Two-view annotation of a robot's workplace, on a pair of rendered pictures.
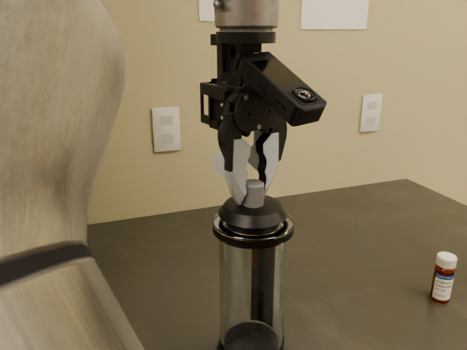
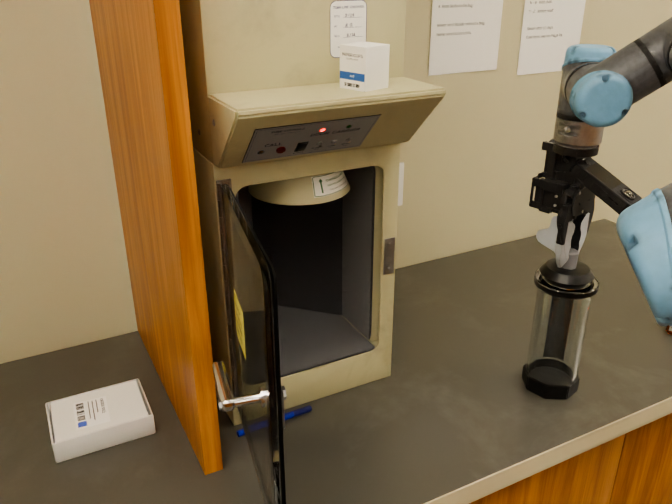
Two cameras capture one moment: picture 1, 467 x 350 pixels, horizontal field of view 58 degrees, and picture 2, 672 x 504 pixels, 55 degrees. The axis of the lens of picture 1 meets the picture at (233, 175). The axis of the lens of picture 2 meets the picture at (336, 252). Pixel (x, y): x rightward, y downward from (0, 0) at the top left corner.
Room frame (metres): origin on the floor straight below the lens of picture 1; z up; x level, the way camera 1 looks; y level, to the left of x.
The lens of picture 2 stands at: (-0.44, 0.51, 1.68)
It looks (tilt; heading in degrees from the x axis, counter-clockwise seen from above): 24 degrees down; 353
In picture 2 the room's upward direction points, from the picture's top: straight up
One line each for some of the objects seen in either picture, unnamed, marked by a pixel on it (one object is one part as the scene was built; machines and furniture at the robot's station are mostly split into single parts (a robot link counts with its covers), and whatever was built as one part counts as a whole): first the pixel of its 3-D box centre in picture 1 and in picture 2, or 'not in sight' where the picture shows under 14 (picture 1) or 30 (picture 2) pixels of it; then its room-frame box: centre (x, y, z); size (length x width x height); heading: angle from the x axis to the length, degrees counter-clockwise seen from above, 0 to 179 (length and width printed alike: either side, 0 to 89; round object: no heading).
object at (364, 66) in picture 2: not in sight; (364, 66); (0.49, 0.35, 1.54); 0.05 x 0.05 x 0.06; 38
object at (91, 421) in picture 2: not in sight; (100, 417); (0.50, 0.80, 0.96); 0.16 x 0.12 x 0.04; 110
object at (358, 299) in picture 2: not in sight; (285, 250); (0.64, 0.46, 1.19); 0.26 x 0.24 x 0.35; 110
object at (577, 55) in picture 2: not in sight; (586, 82); (0.53, -0.01, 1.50); 0.09 x 0.08 x 0.11; 162
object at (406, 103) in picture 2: not in sight; (330, 126); (0.47, 0.40, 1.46); 0.32 x 0.12 x 0.10; 110
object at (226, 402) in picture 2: not in sight; (236, 384); (0.23, 0.55, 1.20); 0.10 x 0.05 x 0.03; 10
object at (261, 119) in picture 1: (241, 82); (566, 178); (0.54, -0.01, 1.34); 0.09 x 0.08 x 0.12; 35
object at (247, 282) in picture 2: not in sight; (249, 355); (0.31, 0.53, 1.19); 0.30 x 0.01 x 0.40; 10
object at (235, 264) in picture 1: (251, 289); (558, 330); (0.51, -0.03, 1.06); 0.11 x 0.11 x 0.21
